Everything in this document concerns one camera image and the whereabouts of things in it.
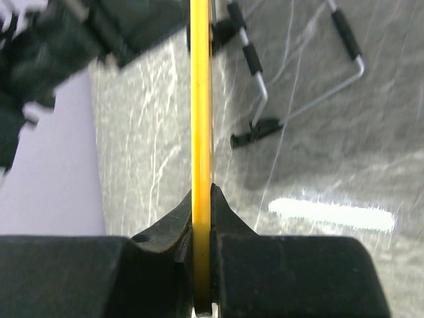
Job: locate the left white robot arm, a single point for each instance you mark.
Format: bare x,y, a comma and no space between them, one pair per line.
63,39

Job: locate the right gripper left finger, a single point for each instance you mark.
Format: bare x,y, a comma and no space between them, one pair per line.
106,276

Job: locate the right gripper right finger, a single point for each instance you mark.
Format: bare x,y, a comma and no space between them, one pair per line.
291,275

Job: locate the yellow framed whiteboard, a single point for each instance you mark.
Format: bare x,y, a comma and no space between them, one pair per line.
200,53

